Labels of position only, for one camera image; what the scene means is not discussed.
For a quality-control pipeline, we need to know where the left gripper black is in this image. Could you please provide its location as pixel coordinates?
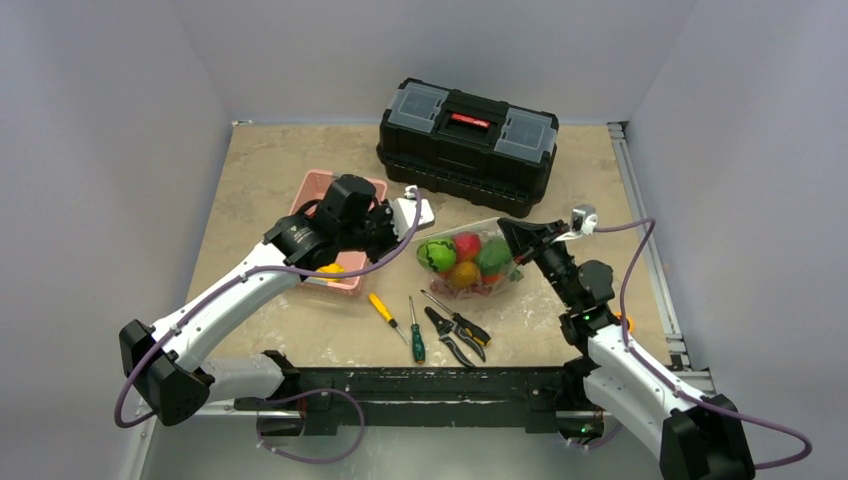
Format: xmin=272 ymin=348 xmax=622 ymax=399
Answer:
xmin=338 ymin=198 xmax=412 ymax=265

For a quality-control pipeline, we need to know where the green toy bell pepper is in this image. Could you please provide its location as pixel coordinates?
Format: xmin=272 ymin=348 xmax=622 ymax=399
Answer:
xmin=475 ymin=237 xmax=513 ymax=277

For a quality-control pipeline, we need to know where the clear zip top bag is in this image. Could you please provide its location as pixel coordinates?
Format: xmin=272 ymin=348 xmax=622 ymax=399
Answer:
xmin=411 ymin=217 xmax=524 ymax=299

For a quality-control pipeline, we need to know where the red toy bell pepper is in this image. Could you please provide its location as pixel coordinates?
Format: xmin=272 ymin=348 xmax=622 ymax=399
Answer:
xmin=453 ymin=232 xmax=482 ymax=262

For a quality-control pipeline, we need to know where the green toy melon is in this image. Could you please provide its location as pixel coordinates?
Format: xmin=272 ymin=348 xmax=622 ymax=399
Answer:
xmin=416 ymin=238 xmax=457 ymax=274

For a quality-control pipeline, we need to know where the orange toy fruit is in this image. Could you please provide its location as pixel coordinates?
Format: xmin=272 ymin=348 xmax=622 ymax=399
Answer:
xmin=446 ymin=261 xmax=481 ymax=290

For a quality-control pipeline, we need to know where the pink plastic basket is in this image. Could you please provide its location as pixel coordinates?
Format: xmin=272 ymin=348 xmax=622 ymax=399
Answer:
xmin=290 ymin=169 xmax=388 ymax=297

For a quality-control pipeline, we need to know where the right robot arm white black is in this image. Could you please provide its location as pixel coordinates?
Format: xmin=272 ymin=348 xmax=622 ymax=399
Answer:
xmin=497 ymin=218 xmax=755 ymax=479

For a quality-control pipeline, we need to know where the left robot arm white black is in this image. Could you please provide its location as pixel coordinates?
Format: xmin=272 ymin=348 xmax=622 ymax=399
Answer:
xmin=113 ymin=174 xmax=428 ymax=428

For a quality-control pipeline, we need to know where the yellow toy banana upper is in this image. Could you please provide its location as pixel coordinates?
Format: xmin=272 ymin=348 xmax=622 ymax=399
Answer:
xmin=317 ymin=263 xmax=346 ymax=283

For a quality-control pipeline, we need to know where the black orange screwdriver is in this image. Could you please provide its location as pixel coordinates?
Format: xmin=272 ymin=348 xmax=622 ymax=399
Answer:
xmin=421 ymin=290 xmax=491 ymax=347

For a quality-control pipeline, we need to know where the black plastic toolbox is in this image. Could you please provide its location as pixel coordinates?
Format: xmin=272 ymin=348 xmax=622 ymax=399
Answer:
xmin=376 ymin=78 xmax=560 ymax=218

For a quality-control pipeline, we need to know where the yellow tape measure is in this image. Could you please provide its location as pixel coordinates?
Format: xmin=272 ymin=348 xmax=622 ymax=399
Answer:
xmin=615 ymin=312 xmax=635 ymax=334

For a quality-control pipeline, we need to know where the yellow handled screwdriver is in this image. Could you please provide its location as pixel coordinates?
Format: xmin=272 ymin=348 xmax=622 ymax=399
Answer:
xmin=368 ymin=293 xmax=410 ymax=345

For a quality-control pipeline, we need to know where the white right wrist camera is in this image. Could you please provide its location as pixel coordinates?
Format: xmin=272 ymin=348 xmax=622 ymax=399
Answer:
xmin=569 ymin=204 xmax=598 ymax=238

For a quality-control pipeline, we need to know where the green handled screwdriver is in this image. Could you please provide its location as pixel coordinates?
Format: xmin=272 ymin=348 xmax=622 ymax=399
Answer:
xmin=408 ymin=296 xmax=426 ymax=365

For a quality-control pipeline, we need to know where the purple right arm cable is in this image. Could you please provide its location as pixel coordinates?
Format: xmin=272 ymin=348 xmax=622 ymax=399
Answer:
xmin=593 ymin=218 xmax=814 ymax=472

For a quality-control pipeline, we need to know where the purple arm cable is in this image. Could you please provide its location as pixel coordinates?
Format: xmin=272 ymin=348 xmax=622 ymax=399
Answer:
xmin=593 ymin=218 xmax=814 ymax=472
xmin=113 ymin=188 xmax=424 ymax=429

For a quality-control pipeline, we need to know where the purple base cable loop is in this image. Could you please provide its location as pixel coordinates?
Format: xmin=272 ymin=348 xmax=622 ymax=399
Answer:
xmin=255 ymin=386 xmax=370 ymax=466

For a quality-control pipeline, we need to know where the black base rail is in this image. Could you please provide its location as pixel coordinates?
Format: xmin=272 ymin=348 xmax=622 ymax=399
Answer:
xmin=234 ymin=366 xmax=611 ymax=443

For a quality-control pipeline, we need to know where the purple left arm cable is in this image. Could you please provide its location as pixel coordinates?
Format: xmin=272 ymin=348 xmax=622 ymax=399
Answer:
xmin=113 ymin=188 xmax=424 ymax=429

